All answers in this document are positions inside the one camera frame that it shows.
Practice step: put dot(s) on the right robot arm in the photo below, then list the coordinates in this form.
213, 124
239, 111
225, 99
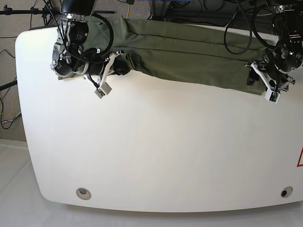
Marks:
70, 56

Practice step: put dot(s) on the red triangle sticker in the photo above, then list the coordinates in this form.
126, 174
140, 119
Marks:
300, 160

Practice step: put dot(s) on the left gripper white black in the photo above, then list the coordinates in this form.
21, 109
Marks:
269, 74

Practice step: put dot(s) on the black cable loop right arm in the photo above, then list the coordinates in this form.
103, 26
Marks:
106, 35

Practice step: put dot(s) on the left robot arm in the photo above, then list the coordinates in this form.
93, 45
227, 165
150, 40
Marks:
287, 54

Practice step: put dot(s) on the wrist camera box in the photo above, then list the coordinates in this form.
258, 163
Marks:
272, 96
103, 90

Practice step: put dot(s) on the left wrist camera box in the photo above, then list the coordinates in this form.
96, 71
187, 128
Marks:
272, 96

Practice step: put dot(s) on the black tripod stand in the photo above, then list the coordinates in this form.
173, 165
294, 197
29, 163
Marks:
33, 11

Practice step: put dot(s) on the right table grommet hole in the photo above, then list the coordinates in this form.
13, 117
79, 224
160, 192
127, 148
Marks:
286, 192

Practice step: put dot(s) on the olive green T-shirt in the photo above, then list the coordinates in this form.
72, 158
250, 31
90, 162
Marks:
187, 53

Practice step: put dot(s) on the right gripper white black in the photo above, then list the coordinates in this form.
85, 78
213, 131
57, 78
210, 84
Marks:
98, 73

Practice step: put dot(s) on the left table grommet hole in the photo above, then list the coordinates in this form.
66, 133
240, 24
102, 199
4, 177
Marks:
83, 194

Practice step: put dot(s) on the table grommet hole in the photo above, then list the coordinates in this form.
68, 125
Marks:
286, 192
83, 194

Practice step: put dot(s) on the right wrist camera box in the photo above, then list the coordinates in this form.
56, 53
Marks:
103, 90

